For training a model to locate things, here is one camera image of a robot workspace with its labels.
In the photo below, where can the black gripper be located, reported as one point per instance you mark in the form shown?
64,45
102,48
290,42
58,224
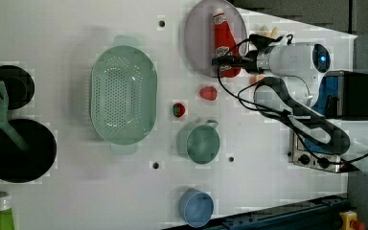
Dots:
248,62

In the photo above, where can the red plush ketchup bottle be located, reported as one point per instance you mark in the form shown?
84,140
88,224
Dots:
224,41

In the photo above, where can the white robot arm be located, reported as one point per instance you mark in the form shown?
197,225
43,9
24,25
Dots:
290,91

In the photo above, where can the grey round plate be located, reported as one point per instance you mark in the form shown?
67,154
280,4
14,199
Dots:
199,34

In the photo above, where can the pink strawberry toy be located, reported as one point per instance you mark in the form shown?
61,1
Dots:
208,93

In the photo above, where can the orange slice toy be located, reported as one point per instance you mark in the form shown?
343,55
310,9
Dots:
256,78

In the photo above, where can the peeled banana toy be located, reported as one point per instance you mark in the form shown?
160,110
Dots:
269,32

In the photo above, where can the red green tomato toy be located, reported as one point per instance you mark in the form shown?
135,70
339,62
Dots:
178,110

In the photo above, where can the green measuring cup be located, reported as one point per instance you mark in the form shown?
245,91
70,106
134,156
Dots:
198,141

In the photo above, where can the green plastic colander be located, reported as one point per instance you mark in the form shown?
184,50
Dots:
123,95

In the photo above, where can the silver black toaster oven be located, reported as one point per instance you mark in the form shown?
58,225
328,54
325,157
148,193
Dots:
342,95

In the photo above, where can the large black pan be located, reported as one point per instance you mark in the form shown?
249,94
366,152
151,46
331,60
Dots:
18,166

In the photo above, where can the green bottle white cap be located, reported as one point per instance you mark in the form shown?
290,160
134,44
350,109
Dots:
6,217

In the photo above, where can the blue metal frame rail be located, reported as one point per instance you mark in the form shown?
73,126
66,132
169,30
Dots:
315,214

